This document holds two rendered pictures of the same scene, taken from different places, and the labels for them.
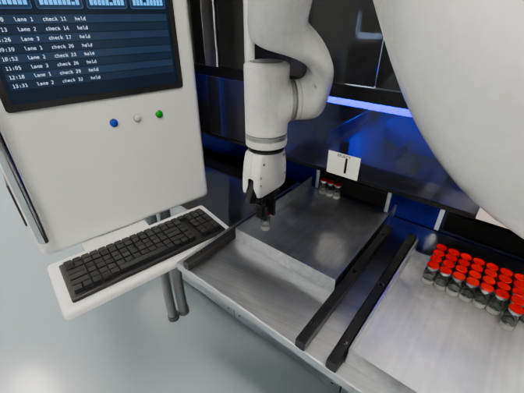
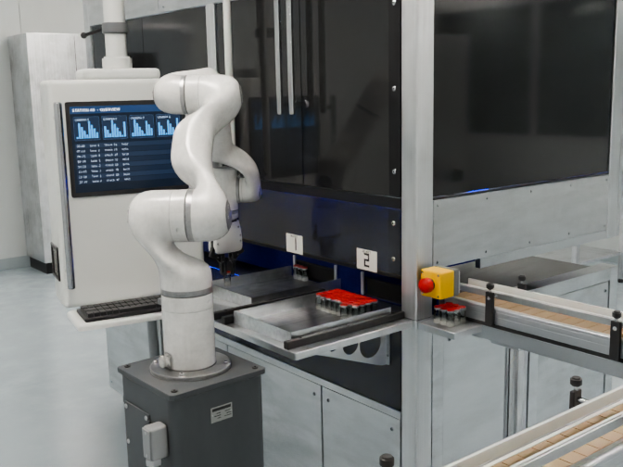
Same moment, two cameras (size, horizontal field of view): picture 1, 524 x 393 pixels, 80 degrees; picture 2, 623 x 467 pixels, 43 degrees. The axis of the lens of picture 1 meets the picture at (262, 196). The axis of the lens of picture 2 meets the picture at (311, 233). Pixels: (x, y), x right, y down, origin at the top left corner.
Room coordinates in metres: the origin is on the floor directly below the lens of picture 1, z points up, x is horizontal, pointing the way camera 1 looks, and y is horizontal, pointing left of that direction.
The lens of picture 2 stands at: (-1.69, -0.79, 1.50)
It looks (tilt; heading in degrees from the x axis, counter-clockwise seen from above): 10 degrees down; 13
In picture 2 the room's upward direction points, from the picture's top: 1 degrees counter-clockwise
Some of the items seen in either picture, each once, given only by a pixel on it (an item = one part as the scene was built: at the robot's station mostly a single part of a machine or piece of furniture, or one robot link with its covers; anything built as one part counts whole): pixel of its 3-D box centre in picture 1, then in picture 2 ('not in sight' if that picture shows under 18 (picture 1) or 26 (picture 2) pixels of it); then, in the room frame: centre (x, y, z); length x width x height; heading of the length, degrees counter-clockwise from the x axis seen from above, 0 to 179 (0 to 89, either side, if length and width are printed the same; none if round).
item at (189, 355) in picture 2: not in sight; (188, 329); (-0.01, -0.12, 0.95); 0.19 x 0.19 x 0.18
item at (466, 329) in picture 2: not in sight; (453, 325); (0.38, -0.72, 0.87); 0.14 x 0.13 x 0.02; 141
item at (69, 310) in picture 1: (143, 243); (138, 309); (0.68, 0.33, 0.79); 0.45 x 0.28 x 0.03; 130
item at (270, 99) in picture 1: (268, 97); (224, 188); (0.60, -0.01, 1.21); 0.09 x 0.08 x 0.13; 100
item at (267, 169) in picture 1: (266, 166); (225, 233); (0.60, -0.01, 1.07); 0.10 x 0.08 x 0.11; 141
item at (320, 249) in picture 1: (320, 221); (273, 285); (0.63, -0.15, 0.90); 0.34 x 0.26 x 0.04; 141
